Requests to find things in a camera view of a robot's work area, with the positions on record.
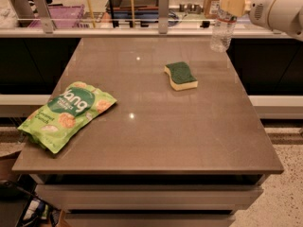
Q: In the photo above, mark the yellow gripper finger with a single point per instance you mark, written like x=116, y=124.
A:
x=235, y=7

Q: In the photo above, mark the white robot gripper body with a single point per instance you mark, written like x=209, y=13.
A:
x=264, y=10

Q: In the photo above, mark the clear plastic water bottle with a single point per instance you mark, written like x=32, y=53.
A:
x=223, y=30

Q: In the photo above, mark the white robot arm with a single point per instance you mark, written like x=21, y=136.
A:
x=282, y=15

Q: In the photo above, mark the green rice chip bag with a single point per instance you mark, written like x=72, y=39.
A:
x=55, y=123

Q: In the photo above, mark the green yellow sponge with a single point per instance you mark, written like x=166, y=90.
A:
x=180, y=77

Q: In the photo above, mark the black pole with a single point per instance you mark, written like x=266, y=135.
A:
x=114, y=20

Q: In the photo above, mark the yellow pole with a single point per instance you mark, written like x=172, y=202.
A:
x=91, y=13

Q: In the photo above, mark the purple plastic crate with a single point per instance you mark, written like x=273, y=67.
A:
x=61, y=16

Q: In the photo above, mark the upper cabinet drawer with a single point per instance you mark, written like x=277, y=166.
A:
x=149, y=197

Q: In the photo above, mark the cabinet drawer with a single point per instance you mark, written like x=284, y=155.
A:
x=149, y=220
x=149, y=197

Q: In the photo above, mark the lower cabinet drawer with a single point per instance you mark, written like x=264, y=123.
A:
x=149, y=220

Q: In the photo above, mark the metal railing post centre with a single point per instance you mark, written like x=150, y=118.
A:
x=163, y=16

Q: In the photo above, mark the metal railing post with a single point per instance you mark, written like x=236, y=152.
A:
x=163, y=16
x=44, y=15

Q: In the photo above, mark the metal railing post left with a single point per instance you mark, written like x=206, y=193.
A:
x=44, y=15

